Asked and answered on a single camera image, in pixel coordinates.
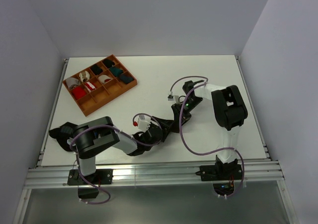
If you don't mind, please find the red white striped sock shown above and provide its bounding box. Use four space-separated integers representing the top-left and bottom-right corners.
84 82 96 92

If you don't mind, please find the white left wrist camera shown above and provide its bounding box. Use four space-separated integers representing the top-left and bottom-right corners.
133 115 151 132

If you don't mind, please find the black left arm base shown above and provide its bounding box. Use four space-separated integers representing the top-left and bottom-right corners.
67 169 113 201

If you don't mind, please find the grey white rolled sock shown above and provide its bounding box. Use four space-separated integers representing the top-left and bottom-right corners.
65 77 81 90

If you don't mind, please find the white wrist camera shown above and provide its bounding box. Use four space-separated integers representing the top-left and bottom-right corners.
167 91 179 104
133 115 151 132

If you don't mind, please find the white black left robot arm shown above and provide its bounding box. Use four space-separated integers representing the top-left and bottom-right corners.
70 113 179 184

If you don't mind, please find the teal green rolled sock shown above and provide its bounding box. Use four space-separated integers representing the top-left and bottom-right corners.
109 67 124 77

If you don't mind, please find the beige brown rolled sock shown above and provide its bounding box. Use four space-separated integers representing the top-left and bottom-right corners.
79 70 90 82

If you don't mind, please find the dark teal rolled sock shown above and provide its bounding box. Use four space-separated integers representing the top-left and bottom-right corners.
119 74 134 84

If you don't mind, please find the black patterned sock pile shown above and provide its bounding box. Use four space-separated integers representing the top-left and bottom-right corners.
49 122 77 152

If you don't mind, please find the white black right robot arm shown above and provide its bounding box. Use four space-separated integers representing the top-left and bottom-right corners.
174 80 248 179

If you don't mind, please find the aluminium frame rail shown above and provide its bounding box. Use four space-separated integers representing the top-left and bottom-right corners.
23 160 285 189

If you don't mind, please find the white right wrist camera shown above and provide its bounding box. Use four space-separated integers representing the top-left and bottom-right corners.
167 91 179 104

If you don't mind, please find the white red rolled sock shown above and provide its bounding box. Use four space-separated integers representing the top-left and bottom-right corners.
98 75 112 84

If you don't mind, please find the orange wooden divider tray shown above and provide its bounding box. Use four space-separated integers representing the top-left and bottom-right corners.
63 55 138 117

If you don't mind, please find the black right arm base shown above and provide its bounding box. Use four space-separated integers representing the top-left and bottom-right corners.
195 160 244 197

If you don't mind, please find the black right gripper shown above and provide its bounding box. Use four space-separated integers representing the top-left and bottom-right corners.
171 96 203 130

